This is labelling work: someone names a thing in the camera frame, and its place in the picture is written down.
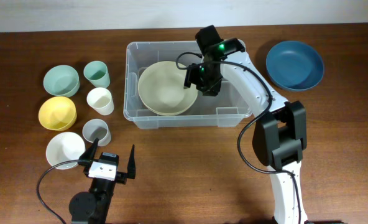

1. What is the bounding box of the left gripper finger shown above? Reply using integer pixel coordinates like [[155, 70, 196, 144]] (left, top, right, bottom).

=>
[[127, 144, 136, 179], [78, 138, 99, 166]]

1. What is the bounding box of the beige bowl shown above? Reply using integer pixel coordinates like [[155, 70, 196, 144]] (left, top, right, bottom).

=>
[[137, 61, 198, 105]]

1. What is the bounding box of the dark blue bowl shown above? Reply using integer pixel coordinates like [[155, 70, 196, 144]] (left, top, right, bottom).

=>
[[265, 40, 324, 91]]

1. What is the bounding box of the cream bowl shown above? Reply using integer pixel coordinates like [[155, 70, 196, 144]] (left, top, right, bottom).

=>
[[142, 101, 195, 116]]

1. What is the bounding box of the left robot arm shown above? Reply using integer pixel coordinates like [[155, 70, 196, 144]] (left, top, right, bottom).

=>
[[69, 139, 136, 223]]

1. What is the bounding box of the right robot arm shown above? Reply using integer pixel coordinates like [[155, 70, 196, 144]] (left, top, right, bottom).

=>
[[184, 26, 308, 223]]

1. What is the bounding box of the grey cup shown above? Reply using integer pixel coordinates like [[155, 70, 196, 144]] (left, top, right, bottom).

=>
[[82, 119, 112, 146]]

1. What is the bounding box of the white small bowl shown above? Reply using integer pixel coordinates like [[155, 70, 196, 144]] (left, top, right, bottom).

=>
[[45, 132, 85, 166]]

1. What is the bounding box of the clear plastic storage bin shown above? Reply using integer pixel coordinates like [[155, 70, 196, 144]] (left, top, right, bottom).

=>
[[123, 41, 252, 129]]

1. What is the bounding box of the yellow small bowl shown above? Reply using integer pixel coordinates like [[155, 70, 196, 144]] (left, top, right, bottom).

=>
[[38, 96, 77, 131]]

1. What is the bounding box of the cream white cup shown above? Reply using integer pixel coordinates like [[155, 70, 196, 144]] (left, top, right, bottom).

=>
[[86, 87, 114, 116]]

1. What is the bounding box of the mint green small bowl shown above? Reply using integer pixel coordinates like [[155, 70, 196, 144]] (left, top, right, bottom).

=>
[[43, 65, 80, 97]]

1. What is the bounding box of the mint green cup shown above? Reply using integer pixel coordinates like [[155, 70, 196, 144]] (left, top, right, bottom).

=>
[[83, 61, 111, 88]]

